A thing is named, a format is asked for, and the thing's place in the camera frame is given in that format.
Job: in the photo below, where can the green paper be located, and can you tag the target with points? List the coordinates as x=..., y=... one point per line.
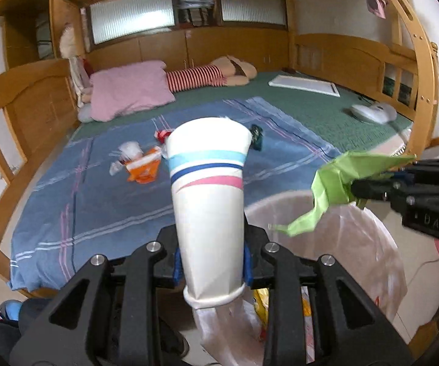
x=330, y=183

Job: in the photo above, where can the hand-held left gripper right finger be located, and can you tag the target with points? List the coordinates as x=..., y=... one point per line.
x=247, y=265

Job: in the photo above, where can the green bed mat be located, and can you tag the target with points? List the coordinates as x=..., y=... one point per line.
x=311, y=114

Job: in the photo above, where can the white plastic wrapper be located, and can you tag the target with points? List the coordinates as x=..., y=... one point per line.
x=128, y=150

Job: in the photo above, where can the white flat board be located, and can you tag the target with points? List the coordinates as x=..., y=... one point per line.
x=303, y=85

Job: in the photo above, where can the red and white wrapper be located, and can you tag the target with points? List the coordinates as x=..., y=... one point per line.
x=162, y=135

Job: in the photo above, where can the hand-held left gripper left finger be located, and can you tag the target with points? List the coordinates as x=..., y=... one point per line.
x=177, y=268

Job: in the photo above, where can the white fluffy item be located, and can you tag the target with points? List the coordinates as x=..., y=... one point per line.
x=67, y=42

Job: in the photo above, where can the shelf clutter of books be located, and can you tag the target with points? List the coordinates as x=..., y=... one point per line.
x=196, y=5

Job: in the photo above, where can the frosted glass window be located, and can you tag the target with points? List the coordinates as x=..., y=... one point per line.
x=252, y=5
x=131, y=15

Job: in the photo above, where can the striped plush doll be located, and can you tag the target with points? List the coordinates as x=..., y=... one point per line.
x=192, y=76

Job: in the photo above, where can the dark green wrapper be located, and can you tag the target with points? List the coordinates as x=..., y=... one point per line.
x=257, y=135

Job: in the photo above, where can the wooden bunk ladder rail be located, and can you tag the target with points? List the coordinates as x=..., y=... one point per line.
x=420, y=64

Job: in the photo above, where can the striped white paper cup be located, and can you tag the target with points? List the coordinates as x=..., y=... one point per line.
x=208, y=217

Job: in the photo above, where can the white cloth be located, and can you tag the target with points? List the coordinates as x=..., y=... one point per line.
x=76, y=78

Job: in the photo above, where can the blue plaid blanket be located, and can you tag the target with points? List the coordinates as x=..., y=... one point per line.
x=89, y=206

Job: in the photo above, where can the pink pillow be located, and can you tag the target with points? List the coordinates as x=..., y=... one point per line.
x=128, y=91

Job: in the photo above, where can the orange snack wrapper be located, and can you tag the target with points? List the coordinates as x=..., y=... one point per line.
x=143, y=167

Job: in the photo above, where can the wooden bed frame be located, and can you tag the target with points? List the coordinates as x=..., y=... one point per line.
x=32, y=95

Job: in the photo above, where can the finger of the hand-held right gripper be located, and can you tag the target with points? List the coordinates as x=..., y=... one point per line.
x=404, y=177
x=372, y=192

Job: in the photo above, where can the yellow wrapper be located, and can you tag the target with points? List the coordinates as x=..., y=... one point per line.
x=261, y=307

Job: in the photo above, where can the white handheld appliance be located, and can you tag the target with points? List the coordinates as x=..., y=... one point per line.
x=372, y=113

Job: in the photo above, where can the pale grey pillow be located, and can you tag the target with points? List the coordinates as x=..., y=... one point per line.
x=85, y=114

